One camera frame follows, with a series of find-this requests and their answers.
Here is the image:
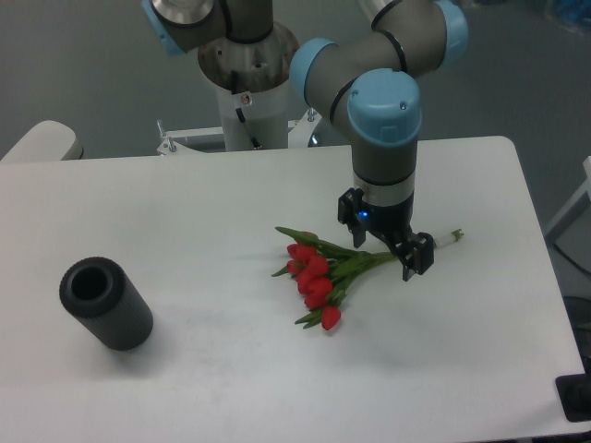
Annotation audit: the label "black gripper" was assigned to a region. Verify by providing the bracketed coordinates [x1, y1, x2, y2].
[337, 187, 435, 281]

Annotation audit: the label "red tulip bouquet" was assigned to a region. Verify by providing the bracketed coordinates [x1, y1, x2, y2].
[271, 225, 465, 332]

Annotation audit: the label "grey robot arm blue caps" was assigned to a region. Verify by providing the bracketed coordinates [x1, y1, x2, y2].
[142, 1, 469, 278]

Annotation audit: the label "white furniture at right edge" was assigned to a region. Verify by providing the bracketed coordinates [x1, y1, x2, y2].
[544, 157, 590, 244]

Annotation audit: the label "black box at table edge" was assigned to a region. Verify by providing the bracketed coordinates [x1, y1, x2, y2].
[555, 374, 590, 423]

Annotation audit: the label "black ribbed cylindrical vase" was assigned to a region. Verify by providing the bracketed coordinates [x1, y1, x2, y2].
[59, 257, 153, 351]

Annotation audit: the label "white chair seat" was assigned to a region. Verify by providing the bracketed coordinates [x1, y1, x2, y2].
[1, 120, 84, 165]

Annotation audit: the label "white metal base frame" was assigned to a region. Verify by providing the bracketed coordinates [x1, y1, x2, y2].
[156, 108, 322, 156]

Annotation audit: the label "black cable on pedestal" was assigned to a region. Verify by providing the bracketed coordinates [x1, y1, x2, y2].
[235, 106, 262, 150]

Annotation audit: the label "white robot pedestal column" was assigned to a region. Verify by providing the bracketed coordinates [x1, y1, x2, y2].
[197, 23, 302, 151]

